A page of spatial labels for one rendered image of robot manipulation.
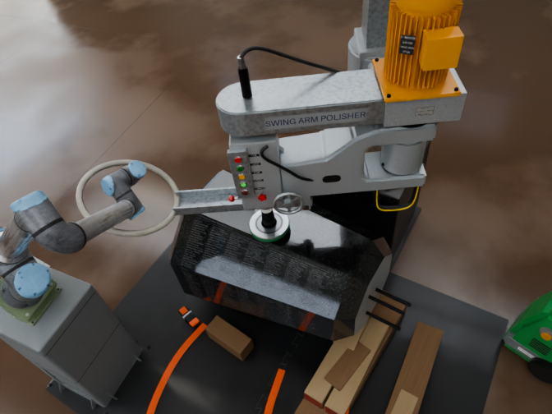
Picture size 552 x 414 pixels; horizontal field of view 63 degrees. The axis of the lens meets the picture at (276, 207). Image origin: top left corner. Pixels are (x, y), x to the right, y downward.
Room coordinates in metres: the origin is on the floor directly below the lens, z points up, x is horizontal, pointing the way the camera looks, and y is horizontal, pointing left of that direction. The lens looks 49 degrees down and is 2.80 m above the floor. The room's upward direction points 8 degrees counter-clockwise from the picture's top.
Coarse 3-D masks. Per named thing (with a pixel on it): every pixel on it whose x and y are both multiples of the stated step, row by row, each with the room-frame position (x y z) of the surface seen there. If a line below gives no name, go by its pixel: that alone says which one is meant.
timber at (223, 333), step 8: (216, 320) 1.42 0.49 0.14; (224, 320) 1.42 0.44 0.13; (208, 328) 1.38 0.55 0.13; (216, 328) 1.37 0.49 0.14; (224, 328) 1.36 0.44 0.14; (232, 328) 1.35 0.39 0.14; (216, 336) 1.31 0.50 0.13; (224, 336) 1.31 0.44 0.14; (232, 336) 1.30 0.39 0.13; (240, 336) 1.29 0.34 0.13; (224, 344) 1.27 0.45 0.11; (232, 344) 1.24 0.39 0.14; (240, 344) 1.24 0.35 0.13; (248, 344) 1.23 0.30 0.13; (232, 352) 1.23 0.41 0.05; (240, 352) 1.18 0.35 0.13; (248, 352) 1.22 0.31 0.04
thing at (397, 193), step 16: (352, 192) 1.89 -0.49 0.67; (368, 192) 1.83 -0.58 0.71; (384, 192) 1.78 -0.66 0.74; (400, 192) 1.77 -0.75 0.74; (336, 208) 1.96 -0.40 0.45; (352, 208) 1.89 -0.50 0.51; (368, 208) 1.83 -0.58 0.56; (416, 208) 2.20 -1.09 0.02; (368, 224) 1.82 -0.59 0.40; (384, 224) 1.75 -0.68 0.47; (400, 224) 1.82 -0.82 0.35; (400, 240) 1.90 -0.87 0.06
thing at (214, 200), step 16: (176, 192) 1.62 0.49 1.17; (192, 192) 1.61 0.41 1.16; (208, 192) 1.60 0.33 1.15; (224, 192) 1.60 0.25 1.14; (176, 208) 1.51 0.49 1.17; (192, 208) 1.50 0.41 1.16; (208, 208) 1.49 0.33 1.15; (224, 208) 1.49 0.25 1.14; (240, 208) 1.48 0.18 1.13; (272, 208) 1.47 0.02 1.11; (304, 208) 1.42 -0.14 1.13
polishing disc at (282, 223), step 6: (252, 216) 1.59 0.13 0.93; (258, 216) 1.59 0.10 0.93; (276, 216) 1.57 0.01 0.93; (282, 216) 1.56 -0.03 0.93; (252, 222) 1.55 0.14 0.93; (258, 222) 1.55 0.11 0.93; (282, 222) 1.52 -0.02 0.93; (288, 222) 1.52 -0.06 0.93; (252, 228) 1.51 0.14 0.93; (258, 228) 1.50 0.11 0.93; (264, 228) 1.49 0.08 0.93; (270, 228) 1.49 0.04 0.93; (276, 228) 1.48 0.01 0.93; (282, 228) 1.48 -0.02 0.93; (258, 234) 1.46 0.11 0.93; (264, 234) 1.46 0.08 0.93; (270, 234) 1.45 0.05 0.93; (276, 234) 1.45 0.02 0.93; (282, 234) 1.44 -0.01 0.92
